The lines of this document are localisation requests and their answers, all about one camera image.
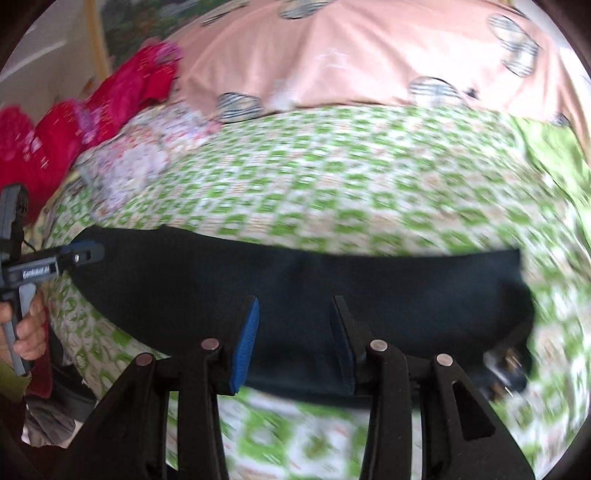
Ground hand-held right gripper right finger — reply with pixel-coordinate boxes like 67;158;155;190
331;296;536;480

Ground wall poster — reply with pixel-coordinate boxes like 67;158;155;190
95;0;259;70

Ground dark pants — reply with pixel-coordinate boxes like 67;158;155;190
69;224;536;408

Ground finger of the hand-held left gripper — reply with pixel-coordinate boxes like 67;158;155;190
54;243;105;274

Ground pink printed quilt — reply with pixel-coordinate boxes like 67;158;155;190
173;0;580;132

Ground green patterned bed sheet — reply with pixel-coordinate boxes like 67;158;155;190
44;104;591;480

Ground red cloth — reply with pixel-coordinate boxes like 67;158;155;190
0;41;183;222

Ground floral pale cloth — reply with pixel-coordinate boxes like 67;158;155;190
76;99;222;204

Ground person's left hand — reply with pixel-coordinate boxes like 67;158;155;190
0;291;48;358

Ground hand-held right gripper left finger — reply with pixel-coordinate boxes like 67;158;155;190
54;296;260;480

